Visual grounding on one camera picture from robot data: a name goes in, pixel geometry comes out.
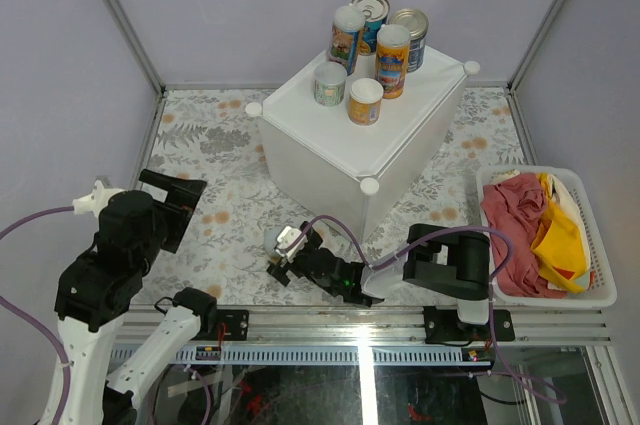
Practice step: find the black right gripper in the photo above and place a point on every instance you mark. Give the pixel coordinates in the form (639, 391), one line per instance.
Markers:
(314, 245)

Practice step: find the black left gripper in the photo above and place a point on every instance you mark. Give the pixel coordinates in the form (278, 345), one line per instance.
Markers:
(184, 193)

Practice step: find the white lid yellow jar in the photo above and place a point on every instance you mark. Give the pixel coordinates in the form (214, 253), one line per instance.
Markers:
(365, 99)

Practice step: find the clear lid green jar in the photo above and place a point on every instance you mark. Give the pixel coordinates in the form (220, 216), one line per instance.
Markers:
(329, 83)

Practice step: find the white lid orange can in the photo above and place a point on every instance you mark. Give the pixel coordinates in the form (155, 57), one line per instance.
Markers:
(347, 29)

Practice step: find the blue soup can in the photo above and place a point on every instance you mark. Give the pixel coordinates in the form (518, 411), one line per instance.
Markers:
(417, 23)
(376, 13)

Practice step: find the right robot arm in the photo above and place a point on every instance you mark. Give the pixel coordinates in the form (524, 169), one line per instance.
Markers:
(432, 258)

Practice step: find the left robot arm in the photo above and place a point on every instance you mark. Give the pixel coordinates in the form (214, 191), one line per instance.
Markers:
(95, 293)

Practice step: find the white cube counter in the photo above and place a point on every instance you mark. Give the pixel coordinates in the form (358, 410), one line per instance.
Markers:
(356, 173)

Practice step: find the pink cloth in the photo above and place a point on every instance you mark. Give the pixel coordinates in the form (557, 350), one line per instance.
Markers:
(514, 207)

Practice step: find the white plastic basket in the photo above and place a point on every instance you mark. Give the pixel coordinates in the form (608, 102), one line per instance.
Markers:
(602, 292)

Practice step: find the yellow cloth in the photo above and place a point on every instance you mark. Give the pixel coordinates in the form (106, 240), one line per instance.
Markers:
(564, 258)

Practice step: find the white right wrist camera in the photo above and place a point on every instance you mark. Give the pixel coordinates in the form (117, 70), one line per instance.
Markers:
(289, 242)

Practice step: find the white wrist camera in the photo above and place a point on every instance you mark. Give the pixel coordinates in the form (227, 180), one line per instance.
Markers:
(289, 242)
(96, 200)

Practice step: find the aluminium front rail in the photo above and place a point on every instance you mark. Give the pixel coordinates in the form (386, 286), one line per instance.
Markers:
(334, 325)

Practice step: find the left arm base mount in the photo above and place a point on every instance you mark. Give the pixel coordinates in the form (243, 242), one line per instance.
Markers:
(228, 325)

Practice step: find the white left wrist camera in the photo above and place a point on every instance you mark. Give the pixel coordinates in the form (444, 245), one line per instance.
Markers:
(96, 200)

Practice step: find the white slotted cable duct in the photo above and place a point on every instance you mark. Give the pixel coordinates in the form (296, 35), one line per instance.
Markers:
(422, 355)

